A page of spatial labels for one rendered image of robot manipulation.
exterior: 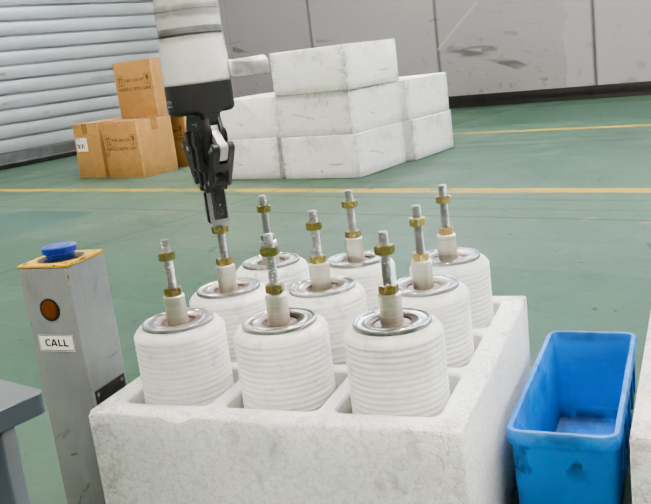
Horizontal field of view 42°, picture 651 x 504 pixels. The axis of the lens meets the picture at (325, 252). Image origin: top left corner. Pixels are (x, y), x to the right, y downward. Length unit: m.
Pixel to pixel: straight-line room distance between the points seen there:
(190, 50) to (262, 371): 0.35
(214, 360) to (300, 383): 0.11
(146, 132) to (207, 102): 3.61
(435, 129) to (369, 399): 3.26
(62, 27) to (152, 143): 2.36
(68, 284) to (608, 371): 0.68
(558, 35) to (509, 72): 0.44
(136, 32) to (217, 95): 6.24
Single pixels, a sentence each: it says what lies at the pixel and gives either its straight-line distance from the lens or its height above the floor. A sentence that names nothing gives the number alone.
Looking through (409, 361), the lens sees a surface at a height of 0.23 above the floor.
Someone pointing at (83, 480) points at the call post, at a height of 0.05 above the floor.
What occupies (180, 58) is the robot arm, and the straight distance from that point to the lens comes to 0.93.
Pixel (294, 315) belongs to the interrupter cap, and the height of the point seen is 0.25.
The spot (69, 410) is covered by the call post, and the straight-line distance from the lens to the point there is 1.05.
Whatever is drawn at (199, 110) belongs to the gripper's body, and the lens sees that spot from 0.93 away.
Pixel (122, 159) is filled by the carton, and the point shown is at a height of 0.10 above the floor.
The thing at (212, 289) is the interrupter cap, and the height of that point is 0.25.
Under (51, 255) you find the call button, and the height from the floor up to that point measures 0.32.
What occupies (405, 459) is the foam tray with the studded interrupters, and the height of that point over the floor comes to 0.15.
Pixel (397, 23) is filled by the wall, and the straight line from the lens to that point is 6.80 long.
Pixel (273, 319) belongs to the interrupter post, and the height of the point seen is 0.26.
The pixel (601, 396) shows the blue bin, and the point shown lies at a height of 0.03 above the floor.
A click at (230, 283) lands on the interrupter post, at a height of 0.26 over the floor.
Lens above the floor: 0.50
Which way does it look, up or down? 13 degrees down
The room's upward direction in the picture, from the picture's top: 7 degrees counter-clockwise
